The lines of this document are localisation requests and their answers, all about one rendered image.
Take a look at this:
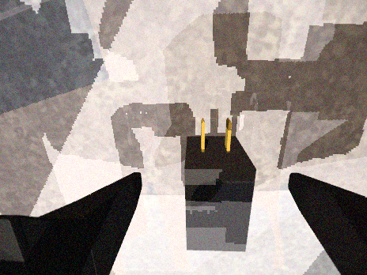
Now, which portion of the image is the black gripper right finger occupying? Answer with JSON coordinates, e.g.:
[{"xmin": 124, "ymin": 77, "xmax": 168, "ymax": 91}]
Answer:
[{"xmin": 288, "ymin": 173, "xmax": 367, "ymax": 275}]

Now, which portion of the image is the black two-prong charger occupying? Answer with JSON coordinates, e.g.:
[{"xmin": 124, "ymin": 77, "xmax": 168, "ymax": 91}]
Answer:
[{"xmin": 184, "ymin": 118, "xmax": 256, "ymax": 252}]

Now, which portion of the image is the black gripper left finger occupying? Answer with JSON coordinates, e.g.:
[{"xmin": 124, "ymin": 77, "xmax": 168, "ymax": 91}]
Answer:
[{"xmin": 0, "ymin": 172, "xmax": 142, "ymax": 275}]

